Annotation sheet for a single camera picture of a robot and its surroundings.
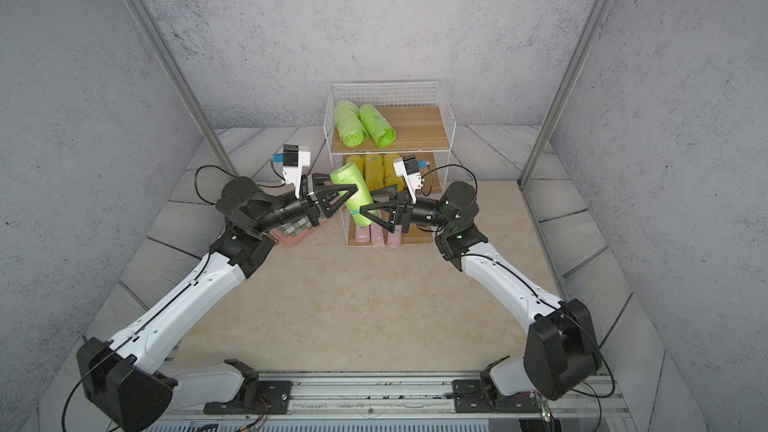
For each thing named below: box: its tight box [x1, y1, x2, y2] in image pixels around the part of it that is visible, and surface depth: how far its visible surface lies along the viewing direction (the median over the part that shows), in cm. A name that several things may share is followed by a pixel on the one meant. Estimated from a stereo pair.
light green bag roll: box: [334, 100, 369, 148], surface depth 74 cm
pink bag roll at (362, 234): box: [355, 225, 370, 243], surface depth 102 cm
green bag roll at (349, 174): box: [330, 162, 375, 227], surface depth 59 cm
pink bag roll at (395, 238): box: [387, 224, 403, 247], surface depth 101 cm
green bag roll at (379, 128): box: [358, 104, 397, 148], surface depth 74 cm
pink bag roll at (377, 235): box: [371, 223, 384, 248], surface depth 100 cm
